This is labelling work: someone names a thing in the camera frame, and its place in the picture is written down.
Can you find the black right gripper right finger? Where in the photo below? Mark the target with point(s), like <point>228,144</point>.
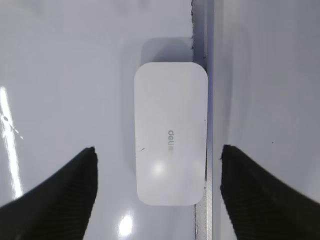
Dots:
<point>260,206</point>

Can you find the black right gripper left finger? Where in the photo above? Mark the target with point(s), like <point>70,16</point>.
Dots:
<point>57,209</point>

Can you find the white rectangular board eraser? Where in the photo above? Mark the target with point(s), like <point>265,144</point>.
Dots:
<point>170,120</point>

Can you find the white board with grey frame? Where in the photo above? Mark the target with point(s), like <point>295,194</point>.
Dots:
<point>66,83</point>

